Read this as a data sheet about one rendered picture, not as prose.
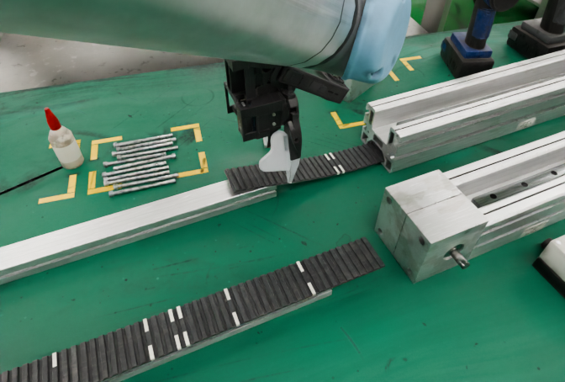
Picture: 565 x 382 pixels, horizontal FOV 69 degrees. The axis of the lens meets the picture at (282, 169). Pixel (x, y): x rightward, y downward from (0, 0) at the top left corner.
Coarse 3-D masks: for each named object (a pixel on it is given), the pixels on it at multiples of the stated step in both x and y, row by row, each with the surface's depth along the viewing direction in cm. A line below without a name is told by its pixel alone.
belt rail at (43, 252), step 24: (192, 192) 64; (216, 192) 64; (240, 192) 64; (264, 192) 65; (120, 216) 60; (144, 216) 60; (168, 216) 60; (192, 216) 63; (24, 240) 57; (48, 240) 57; (72, 240) 57; (96, 240) 57; (120, 240) 60; (0, 264) 55; (24, 264) 55; (48, 264) 57
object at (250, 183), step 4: (236, 168) 66; (240, 168) 66; (244, 168) 66; (248, 168) 66; (240, 172) 65; (244, 172) 65; (248, 172) 65; (240, 176) 65; (244, 176) 64; (248, 176) 65; (252, 176) 65; (244, 180) 64; (248, 180) 64; (252, 180) 64; (248, 184) 63; (252, 184) 63; (256, 184) 64; (248, 188) 63; (252, 188) 63
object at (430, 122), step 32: (512, 64) 80; (544, 64) 80; (416, 96) 72; (448, 96) 75; (480, 96) 79; (512, 96) 72; (544, 96) 74; (384, 128) 72; (416, 128) 66; (448, 128) 70; (480, 128) 73; (512, 128) 77; (416, 160) 71
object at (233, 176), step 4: (228, 168) 65; (232, 168) 65; (228, 172) 64; (232, 172) 65; (236, 172) 65; (228, 176) 64; (232, 176) 64; (236, 176) 64; (232, 180) 63; (236, 180) 64; (240, 180) 64; (232, 184) 63; (236, 184) 63; (240, 184) 63; (244, 184) 63; (232, 188) 62; (236, 188) 62; (240, 188) 62; (244, 188) 62; (236, 192) 62
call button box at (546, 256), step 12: (552, 240) 54; (564, 240) 54; (552, 252) 54; (564, 252) 52; (540, 264) 56; (552, 264) 54; (564, 264) 53; (552, 276) 55; (564, 276) 53; (564, 288) 54
